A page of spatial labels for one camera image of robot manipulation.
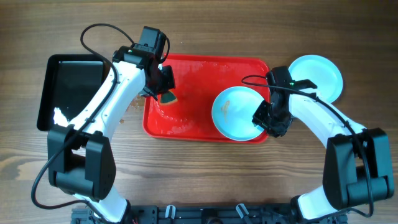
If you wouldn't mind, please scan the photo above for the green and orange sponge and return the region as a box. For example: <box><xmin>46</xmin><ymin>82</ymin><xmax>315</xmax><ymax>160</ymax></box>
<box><xmin>160</xmin><ymin>90</ymin><xmax>177</xmax><ymax>105</ymax></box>

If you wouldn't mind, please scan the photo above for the light blue plate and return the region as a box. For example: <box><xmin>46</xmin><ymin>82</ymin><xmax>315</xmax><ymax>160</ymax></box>
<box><xmin>211</xmin><ymin>86</ymin><xmax>264</xmax><ymax>141</ymax></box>
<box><xmin>289</xmin><ymin>55</ymin><xmax>343</xmax><ymax>103</ymax></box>

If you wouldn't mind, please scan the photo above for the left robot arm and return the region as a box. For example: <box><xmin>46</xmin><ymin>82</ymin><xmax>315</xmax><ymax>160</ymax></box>
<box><xmin>31</xmin><ymin>26</ymin><xmax>175</xmax><ymax>223</ymax></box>

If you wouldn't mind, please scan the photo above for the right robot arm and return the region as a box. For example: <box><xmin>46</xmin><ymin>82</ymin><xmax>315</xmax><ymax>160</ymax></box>
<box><xmin>252</xmin><ymin>66</ymin><xmax>395</xmax><ymax>223</ymax></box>

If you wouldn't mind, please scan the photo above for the red plastic tray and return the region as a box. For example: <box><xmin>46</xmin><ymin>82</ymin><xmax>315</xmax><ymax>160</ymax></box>
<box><xmin>142</xmin><ymin>54</ymin><xmax>269</xmax><ymax>143</ymax></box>

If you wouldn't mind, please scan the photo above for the black rectangular water tray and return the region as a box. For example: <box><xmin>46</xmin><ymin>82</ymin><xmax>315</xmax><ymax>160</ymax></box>
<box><xmin>37</xmin><ymin>54</ymin><xmax>105</xmax><ymax>131</ymax></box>

